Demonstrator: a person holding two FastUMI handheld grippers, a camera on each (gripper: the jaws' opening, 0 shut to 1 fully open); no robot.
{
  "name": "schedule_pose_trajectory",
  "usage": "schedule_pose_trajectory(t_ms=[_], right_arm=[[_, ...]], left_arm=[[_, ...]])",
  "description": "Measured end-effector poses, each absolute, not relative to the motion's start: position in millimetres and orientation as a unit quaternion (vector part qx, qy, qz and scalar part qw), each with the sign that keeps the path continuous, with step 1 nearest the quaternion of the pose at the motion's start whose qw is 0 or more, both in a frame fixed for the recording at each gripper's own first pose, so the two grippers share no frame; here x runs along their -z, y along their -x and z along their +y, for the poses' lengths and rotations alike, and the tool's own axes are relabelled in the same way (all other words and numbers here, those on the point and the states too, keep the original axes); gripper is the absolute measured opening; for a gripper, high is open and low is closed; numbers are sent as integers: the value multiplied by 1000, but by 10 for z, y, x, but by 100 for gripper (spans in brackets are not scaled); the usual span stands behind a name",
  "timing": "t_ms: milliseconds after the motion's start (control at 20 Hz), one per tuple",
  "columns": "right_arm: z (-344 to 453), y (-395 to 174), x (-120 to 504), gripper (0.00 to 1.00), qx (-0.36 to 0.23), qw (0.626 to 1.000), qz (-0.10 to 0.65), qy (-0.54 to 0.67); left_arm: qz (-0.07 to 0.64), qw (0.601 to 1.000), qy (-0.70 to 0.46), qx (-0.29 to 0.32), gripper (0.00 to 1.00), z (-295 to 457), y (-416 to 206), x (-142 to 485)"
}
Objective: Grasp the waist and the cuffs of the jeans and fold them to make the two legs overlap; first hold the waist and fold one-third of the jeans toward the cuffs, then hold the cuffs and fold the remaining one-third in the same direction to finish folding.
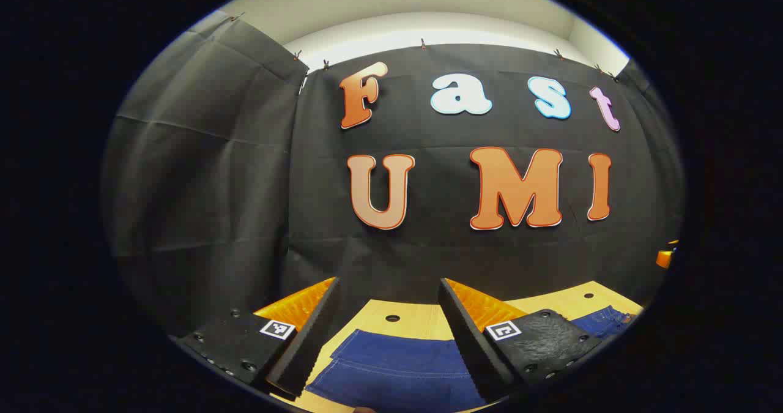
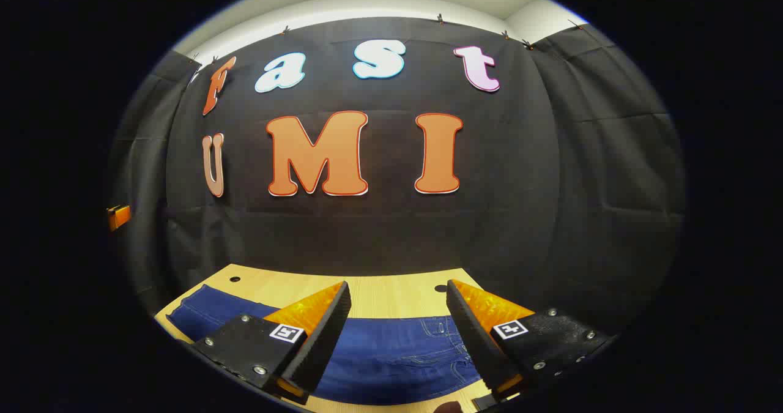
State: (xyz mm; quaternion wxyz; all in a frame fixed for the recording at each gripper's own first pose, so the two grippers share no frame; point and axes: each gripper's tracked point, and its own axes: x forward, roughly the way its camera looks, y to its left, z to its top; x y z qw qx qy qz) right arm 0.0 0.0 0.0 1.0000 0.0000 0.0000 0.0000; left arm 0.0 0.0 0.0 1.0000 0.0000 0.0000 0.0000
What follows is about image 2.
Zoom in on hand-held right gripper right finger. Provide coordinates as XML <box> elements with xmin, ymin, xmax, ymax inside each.
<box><xmin>445</xmin><ymin>279</ymin><xmax>615</xmax><ymax>411</ymax></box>

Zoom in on blue jeans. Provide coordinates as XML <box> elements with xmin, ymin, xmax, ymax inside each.
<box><xmin>166</xmin><ymin>285</ymin><xmax>484</xmax><ymax>406</ymax></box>

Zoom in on black backdrop cloth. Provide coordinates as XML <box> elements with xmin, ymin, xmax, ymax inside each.
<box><xmin>109</xmin><ymin>17</ymin><xmax>687</xmax><ymax>340</ymax></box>

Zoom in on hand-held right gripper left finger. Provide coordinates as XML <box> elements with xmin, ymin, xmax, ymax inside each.
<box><xmin>193</xmin><ymin>280</ymin><xmax>352</xmax><ymax>405</ymax></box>

